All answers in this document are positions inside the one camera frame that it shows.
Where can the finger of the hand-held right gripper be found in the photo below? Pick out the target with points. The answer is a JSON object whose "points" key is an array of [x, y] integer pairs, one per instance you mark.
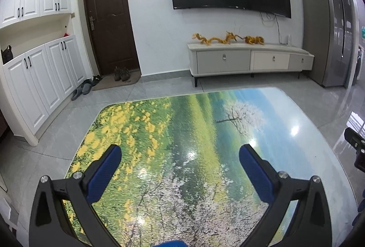
{"points": [[360, 154]]}

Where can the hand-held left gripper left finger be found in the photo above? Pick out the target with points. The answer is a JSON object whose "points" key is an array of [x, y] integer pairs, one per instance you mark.
{"points": [[104, 172]]}

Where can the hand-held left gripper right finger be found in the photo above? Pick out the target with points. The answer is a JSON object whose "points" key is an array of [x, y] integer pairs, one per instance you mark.
{"points": [[255, 172]]}

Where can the grey slipper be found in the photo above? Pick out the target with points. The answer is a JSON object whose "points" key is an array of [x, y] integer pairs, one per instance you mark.
{"points": [[76, 94], [86, 89]]}

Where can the scenery print glass table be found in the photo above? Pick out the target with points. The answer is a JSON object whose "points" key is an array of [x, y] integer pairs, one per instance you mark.
{"points": [[185, 127]]}

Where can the brown doormat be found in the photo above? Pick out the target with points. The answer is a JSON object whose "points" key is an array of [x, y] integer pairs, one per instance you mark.
{"points": [[114, 84]]}

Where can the grey washing machine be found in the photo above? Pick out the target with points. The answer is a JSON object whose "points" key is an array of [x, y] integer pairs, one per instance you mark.
{"points": [[360, 64]]}

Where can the dark green shoe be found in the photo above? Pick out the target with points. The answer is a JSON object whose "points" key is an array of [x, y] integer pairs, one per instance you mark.
{"points": [[97, 80]]}

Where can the brown leather shoe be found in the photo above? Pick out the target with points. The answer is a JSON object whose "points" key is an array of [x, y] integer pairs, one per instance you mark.
{"points": [[125, 74], [117, 74]]}

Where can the white built-in shoe cabinet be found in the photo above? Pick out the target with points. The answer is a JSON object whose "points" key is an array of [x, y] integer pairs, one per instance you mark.
{"points": [[37, 78]]}

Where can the white low television cabinet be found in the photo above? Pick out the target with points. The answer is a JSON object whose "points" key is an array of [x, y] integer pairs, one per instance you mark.
{"points": [[222, 60]]}

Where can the grey tall refrigerator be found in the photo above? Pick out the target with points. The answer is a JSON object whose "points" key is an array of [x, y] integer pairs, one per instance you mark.
{"points": [[322, 30]]}

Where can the short golden animal ornament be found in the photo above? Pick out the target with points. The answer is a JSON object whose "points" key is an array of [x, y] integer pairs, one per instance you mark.
{"points": [[253, 40]]}

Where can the long golden dragon ornament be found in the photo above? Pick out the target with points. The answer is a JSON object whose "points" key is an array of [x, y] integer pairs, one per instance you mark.
{"points": [[212, 41]]}

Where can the dark brown entrance door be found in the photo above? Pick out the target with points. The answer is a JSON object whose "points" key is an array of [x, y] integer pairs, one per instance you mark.
{"points": [[111, 21]]}

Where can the black handbag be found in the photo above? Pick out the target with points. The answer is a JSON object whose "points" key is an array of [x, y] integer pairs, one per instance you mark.
{"points": [[6, 55]]}

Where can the green wall sign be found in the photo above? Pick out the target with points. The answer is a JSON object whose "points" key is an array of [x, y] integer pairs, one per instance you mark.
{"points": [[363, 32]]}

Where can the white small wall device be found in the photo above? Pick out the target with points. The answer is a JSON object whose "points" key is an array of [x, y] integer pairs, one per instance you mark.
{"points": [[289, 39]]}

